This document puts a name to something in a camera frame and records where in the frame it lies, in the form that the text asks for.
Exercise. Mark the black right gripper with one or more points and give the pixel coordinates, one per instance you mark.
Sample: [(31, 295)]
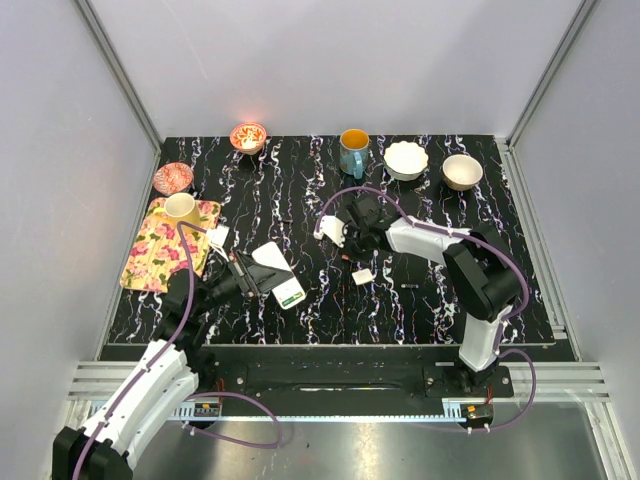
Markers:
[(349, 230)]

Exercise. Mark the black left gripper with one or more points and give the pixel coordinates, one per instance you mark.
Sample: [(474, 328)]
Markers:
[(258, 277)]

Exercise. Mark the white red remote control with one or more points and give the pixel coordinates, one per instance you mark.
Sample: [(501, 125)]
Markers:
[(281, 282)]

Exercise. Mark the white battery cover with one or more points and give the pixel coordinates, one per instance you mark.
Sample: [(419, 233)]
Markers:
[(363, 276)]

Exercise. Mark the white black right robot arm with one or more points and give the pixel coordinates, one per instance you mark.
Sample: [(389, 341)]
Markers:
[(488, 283)]

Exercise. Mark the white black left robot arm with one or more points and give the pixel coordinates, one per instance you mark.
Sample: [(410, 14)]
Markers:
[(110, 443)]

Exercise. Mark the white scalloped bowl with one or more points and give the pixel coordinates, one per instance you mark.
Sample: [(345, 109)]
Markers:
[(405, 161)]

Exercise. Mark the blue mug yellow inside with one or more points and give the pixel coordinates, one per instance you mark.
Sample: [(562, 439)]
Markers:
[(354, 148)]

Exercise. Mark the floral pink tray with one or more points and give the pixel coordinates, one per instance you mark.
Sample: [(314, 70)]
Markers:
[(157, 251)]

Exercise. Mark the cream yellow cup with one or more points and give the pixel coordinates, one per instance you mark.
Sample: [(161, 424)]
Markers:
[(182, 207)]

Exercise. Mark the cream round bowl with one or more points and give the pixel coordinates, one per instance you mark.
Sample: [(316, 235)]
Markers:
[(462, 172)]

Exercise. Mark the red patterned saucer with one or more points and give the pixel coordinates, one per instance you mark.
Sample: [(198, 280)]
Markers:
[(172, 178)]

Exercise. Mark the red patterned small bowl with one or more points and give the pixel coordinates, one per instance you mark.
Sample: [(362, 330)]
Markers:
[(248, 138)]

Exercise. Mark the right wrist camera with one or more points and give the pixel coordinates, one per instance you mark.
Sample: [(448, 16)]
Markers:
[(332, 228)]

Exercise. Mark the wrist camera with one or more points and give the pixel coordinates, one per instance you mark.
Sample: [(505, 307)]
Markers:
[(332, 228), (216, 239)]

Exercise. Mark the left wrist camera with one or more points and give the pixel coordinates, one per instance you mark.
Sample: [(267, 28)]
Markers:
[(216, 239)]

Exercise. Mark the black mounting base plate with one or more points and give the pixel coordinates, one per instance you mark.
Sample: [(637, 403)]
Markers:
[(331, 381)]

